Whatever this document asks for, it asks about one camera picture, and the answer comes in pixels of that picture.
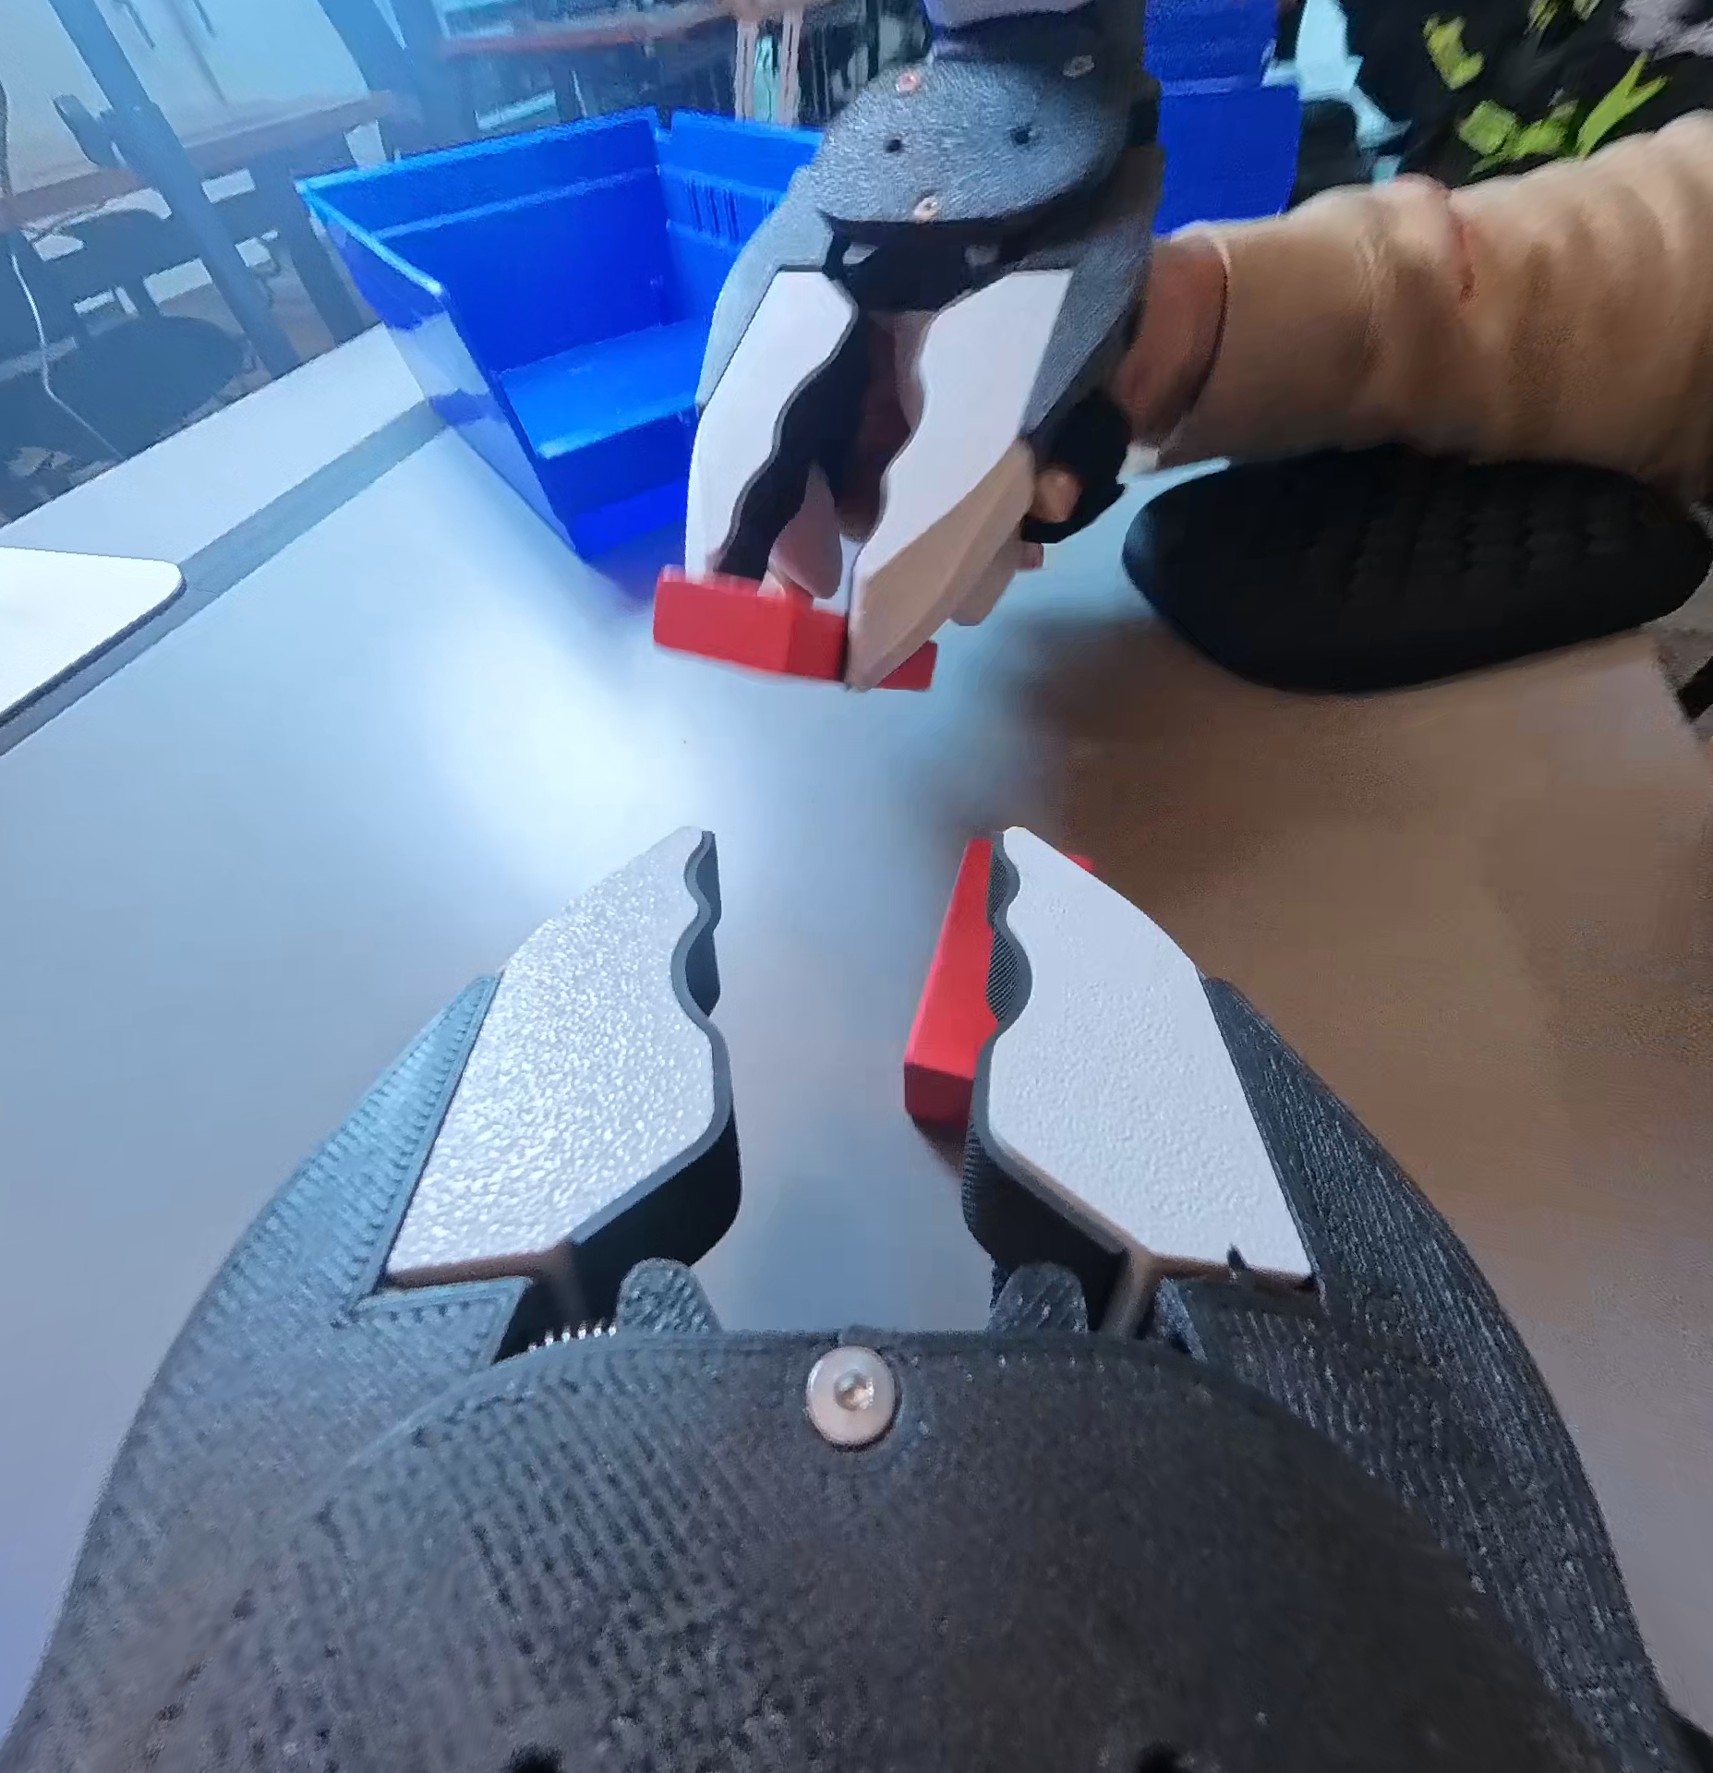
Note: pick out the wooden desk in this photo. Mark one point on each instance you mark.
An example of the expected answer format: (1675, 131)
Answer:
(177, 139)

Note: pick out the black mesh wrist rest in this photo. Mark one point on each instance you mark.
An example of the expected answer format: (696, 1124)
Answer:
(1410, 583)

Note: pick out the red wooden plank block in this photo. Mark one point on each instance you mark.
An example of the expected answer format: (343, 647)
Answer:
(947, 1010)

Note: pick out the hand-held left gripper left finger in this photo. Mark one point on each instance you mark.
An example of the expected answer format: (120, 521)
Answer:
(565, 1108)

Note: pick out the white document stand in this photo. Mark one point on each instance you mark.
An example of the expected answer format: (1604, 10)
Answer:
(54, 623)

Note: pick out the blue plastic bin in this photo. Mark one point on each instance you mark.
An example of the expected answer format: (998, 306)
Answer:
(1210, 39)
(524, 278)
(1229, 152)

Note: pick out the red wooden arch block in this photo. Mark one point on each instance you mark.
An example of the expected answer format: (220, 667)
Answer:
(744, 630)

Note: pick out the black office chair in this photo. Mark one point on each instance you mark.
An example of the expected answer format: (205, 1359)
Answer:
(123, 374)

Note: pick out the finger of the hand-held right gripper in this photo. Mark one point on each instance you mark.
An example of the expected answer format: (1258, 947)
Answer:
(753, 402)
(967, 443)

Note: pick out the person's right forearm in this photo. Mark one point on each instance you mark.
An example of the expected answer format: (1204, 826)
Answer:
(1465, 305)

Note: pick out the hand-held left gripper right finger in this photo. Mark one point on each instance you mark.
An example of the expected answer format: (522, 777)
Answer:
(1132, 1108)

